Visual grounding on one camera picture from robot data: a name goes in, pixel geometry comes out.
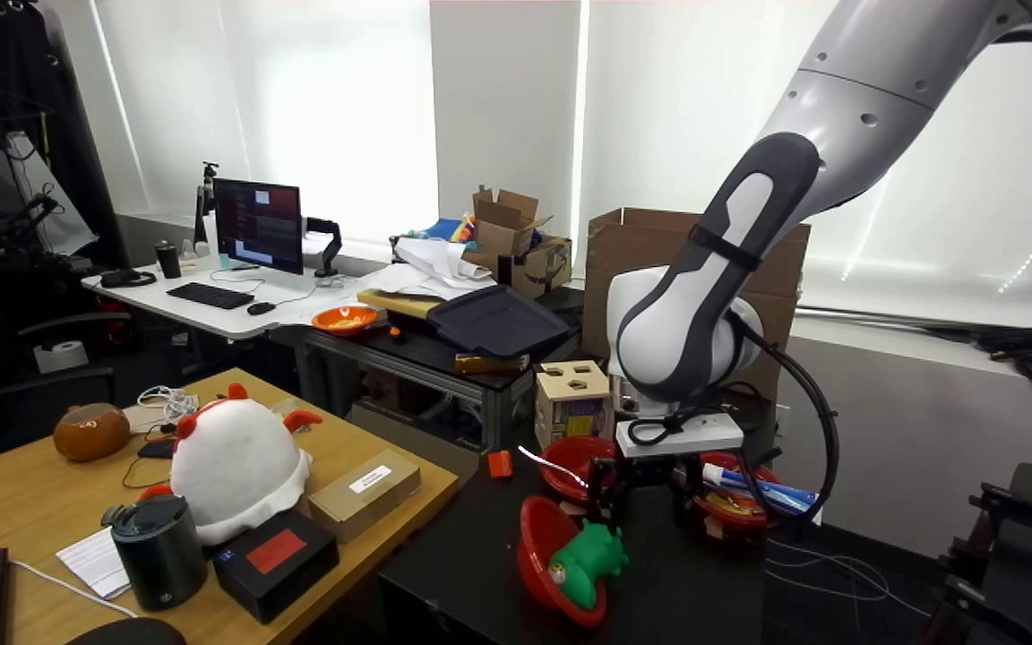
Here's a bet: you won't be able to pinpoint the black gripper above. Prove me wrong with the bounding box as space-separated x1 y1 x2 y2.
585 452 717 529

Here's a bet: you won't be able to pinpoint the green plush toy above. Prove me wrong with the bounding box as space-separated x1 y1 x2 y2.
545 521 634 613

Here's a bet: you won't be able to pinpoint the red plastic bowl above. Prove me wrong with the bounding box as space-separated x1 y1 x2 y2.
512 496 616 634

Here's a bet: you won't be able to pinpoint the red bowl with spoon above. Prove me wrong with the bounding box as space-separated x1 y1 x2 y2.
539 434 625 504

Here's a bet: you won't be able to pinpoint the orange fruit toy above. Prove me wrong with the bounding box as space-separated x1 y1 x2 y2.
703 496 761 533

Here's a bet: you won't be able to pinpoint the red bowl with toothpaste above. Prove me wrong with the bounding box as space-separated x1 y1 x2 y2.
693 449 789 540

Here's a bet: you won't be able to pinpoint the orange bowl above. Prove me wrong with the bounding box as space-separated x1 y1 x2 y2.
309 306 392 344

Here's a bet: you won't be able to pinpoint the white spoon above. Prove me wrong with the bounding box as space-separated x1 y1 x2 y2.
516 443 562 473

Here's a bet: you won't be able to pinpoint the wooden shape sorter box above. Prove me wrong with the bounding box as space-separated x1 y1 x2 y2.
530 360 619 457

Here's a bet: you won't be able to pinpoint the white blue toothpaste tube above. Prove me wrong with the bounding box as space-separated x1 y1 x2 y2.
700 461 826 528

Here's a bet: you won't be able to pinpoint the grey metal table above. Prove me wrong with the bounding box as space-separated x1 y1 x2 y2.
305 328 545 452

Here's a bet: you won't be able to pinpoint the flat tan cardboard box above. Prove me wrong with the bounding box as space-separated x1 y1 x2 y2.
301 449 423 540

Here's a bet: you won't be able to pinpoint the large brown cardboard box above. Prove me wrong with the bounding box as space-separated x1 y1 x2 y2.
580 206 813 404

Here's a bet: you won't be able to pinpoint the small open cardboard box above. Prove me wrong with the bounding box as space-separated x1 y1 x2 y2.
463 182 579 301

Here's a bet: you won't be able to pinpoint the stack of white papers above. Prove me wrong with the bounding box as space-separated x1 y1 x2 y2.
392 234 496 301

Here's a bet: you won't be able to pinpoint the black clamp rack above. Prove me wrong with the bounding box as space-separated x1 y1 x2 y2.
931 461 1032 645

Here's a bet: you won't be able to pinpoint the computer monitor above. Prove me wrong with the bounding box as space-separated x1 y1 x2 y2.
212 177 309 281

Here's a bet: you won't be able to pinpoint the black desk keyboard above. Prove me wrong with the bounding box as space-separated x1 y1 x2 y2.
165 281 260 311

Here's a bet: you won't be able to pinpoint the black mug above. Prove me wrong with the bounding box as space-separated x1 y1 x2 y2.
102 491 212 613

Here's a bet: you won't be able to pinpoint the clear plastic bag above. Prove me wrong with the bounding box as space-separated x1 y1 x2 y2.
118 385 205 441

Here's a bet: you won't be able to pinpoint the white desk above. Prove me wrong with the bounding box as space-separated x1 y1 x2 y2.
79 255 423 344

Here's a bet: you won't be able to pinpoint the black cup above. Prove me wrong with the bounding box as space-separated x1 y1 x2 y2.
156 237 188 283

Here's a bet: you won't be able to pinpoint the large black oval mouse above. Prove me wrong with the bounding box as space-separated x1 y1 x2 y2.
64 618 190 645

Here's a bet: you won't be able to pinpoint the white paper sheet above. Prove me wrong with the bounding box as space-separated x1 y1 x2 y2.
54 523 133 602

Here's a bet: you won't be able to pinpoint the brown football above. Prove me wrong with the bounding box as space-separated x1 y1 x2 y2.
49 400 133 466

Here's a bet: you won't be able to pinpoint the black headset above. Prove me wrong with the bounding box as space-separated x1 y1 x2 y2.
96 265 159 292

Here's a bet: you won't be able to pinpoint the wooden desk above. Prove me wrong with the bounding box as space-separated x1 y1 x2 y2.
0 366 463 645

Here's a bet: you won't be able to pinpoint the black office chair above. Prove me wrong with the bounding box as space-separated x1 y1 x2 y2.
0 249 125 471

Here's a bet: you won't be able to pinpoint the hanging dark clothes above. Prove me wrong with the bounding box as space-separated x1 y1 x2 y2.
0 0 102 261

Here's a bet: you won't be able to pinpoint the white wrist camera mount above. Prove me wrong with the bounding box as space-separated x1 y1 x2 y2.
612 409 749 461

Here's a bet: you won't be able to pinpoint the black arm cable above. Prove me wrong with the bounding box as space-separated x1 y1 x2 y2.
727 314 844 521

